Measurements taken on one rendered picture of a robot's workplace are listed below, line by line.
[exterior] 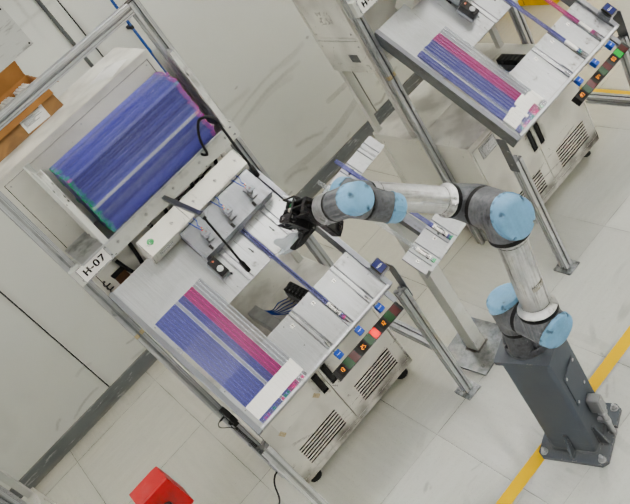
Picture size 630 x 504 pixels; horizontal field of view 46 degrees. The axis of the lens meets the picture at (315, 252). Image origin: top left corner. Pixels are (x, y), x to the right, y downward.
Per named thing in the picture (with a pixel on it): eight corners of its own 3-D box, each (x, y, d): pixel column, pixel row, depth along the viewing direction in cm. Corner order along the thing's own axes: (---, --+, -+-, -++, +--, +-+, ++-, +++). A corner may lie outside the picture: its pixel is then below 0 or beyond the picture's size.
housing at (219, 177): (250, 177, 284) (248, 161, 271) (158, 269, 272) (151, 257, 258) (235, 164, 286) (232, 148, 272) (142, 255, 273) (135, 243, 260)
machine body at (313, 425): (419, 368, 330) (352, 277, 296) (314, 493, 313) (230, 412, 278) (333, 322, 382) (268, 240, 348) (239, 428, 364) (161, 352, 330)
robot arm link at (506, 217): (542, 316, 230) (489, 175, 201) (582, 334, 218) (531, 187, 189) (516, 341, 227) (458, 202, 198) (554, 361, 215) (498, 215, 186)
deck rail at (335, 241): (390, 287, 272) (392, 282, 266) (387, 291, 271) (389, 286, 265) (246, 166, 285) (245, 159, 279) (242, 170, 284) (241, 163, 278)
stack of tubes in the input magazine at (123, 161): (218, 132, 264) (172, 71, 249) (113, 233, 251) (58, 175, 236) (202, 128, 274) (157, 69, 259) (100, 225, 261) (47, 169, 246)
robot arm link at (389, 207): (385, 186, 184) (349, 180, 178) (414, 196, 175) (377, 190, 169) (378, 217, 186) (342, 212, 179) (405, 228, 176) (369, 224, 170)
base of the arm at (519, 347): (556, 321, 238) (546, 302, 233) (544, 360, 230) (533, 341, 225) (512, 320, 248) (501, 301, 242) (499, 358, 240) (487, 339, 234)
